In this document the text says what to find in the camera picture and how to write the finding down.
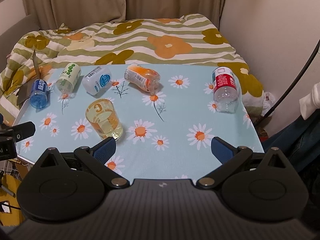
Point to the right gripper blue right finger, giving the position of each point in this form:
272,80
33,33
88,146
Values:
231,159

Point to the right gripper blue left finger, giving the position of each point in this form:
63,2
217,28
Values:
95,158

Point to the yellow orange cut cup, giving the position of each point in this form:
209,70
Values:
103,118

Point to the blue cut bottle cup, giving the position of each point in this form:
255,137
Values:
39,94

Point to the red label clear cup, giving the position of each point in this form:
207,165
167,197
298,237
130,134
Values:
226,95

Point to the white blue label cup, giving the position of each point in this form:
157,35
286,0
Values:
96,80

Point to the green dotted cut cup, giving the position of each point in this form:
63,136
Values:
68,78

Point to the orange label cut cup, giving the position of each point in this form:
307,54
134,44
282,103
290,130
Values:
146,79

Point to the light blue daisy tablecloth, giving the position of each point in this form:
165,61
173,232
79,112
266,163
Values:
166,136

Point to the grey headboard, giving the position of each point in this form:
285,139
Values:
10,37

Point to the striped floral blanket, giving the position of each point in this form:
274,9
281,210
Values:
190,39

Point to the beige curtain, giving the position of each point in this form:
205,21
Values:
50,14

